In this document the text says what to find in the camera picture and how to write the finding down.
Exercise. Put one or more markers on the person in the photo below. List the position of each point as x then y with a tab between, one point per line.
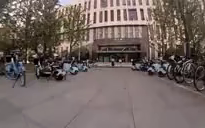
112	62

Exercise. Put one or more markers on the grey paved plaza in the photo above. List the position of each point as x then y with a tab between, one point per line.
103	100

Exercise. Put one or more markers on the large pale multi-storey building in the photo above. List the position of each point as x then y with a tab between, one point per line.
120	26

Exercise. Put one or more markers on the row of parked scooters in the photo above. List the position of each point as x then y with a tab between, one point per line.
153	68
58	71

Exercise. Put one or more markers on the group of green trees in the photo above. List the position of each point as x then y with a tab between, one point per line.
186	23
30	23

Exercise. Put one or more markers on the blue bicycle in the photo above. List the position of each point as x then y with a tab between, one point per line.
16	70

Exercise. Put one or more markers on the row of parked bicycles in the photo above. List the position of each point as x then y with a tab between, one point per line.
190	71

